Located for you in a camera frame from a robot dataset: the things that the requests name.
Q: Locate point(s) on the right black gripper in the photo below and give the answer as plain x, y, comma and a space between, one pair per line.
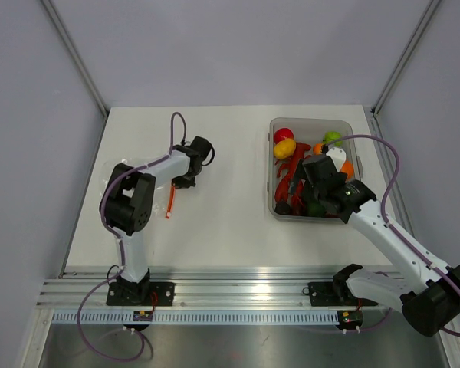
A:
300, 173

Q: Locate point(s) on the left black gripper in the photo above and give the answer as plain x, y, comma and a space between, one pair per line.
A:
179, 183

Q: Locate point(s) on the yellow toy potato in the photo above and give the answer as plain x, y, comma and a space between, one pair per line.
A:
284, 149

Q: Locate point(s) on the red toy tomato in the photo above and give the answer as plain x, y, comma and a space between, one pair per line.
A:
282, 134

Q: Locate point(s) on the clear zip top bag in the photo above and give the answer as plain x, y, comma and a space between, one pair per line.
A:
161, 193

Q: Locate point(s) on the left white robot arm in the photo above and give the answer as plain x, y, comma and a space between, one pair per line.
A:
126, 208

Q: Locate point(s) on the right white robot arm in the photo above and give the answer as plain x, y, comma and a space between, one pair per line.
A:
428, 295

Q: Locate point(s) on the clear plastic food bin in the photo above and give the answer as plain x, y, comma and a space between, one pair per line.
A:
308, 132

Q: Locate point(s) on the orange green toy mango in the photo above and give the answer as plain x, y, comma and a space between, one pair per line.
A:
320, 148

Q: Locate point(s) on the green toy avocado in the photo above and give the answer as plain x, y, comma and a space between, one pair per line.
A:
315, 209

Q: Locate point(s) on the toy orange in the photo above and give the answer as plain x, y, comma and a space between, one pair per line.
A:
348, 169

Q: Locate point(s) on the red toy lobster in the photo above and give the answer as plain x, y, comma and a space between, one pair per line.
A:
283, 190

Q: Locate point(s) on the green toy lime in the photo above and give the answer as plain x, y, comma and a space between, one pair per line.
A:
332, 136

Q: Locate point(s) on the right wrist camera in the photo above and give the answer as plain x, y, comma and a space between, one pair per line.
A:
338, 156

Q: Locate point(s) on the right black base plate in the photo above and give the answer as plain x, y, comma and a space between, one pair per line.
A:
322, 294

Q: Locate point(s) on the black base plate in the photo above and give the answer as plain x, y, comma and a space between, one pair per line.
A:
322, 294
141, 294

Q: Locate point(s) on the aluminium rail frame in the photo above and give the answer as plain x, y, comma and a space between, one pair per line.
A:
200, 288

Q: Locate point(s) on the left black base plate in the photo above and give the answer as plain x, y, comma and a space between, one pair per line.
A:
141, 294

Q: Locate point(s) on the white slotted cable duct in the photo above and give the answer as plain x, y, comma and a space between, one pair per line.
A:
199, 317

